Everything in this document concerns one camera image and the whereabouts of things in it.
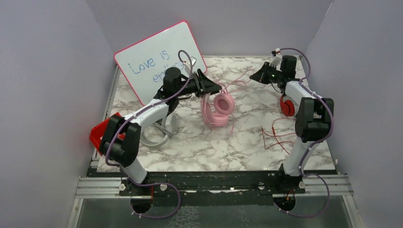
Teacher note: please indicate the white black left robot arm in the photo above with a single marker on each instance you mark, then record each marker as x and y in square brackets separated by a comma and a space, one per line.
[163, 104]

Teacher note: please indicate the pink headphones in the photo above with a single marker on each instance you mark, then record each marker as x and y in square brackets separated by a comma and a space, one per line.
[223, 104]

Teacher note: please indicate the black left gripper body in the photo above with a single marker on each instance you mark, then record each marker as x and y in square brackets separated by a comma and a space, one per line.
[193, 86]

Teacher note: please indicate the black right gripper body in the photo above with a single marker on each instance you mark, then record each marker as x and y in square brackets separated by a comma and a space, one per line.
[273, 75]

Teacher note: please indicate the grey white headphones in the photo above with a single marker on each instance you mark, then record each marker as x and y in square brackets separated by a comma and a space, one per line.
[160, 133]

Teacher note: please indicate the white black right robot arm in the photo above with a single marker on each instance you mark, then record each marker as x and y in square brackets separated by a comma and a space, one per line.
[313, 119]

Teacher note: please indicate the pink framed whiteboard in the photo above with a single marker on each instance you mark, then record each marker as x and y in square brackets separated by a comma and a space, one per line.
[144, 63]

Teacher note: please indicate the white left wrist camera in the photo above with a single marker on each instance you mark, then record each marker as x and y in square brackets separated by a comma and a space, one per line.
[188, 65]

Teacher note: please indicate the black metal base rail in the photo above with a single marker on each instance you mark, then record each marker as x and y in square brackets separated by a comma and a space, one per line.
[221, 188]

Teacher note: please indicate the red plastic bin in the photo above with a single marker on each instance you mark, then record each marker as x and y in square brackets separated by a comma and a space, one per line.
[102, 134]

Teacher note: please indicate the red black headphones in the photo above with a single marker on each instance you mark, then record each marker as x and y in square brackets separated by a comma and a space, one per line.
[287, 106]

